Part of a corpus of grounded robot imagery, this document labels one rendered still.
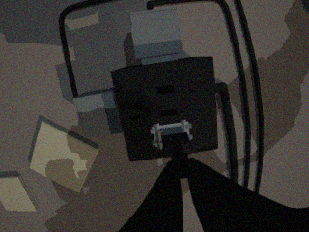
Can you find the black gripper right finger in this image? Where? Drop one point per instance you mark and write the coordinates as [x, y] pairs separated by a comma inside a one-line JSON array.
[[225, 206]]

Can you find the beige flat square tile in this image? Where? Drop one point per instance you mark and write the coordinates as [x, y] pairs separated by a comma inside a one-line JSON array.
[[14, 194]]

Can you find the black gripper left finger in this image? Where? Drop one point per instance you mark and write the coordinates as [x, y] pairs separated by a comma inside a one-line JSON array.
[[162, 209]]

